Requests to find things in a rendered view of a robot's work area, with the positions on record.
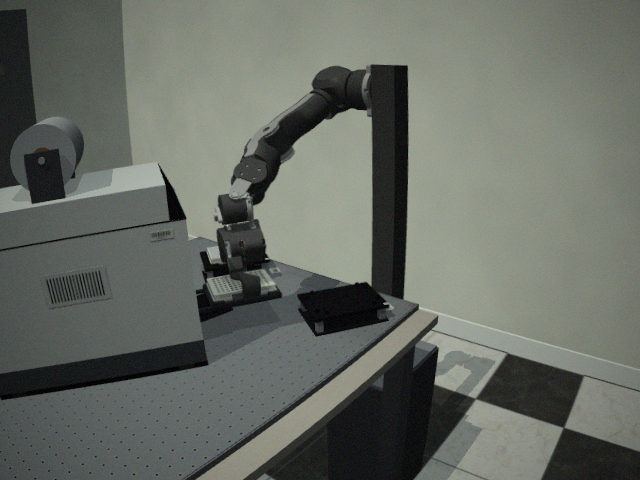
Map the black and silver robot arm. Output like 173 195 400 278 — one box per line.
214 64 378 225

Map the grey cylinder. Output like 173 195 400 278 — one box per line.
10 117 84 191

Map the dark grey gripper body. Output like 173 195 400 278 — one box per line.
217 196 266 265

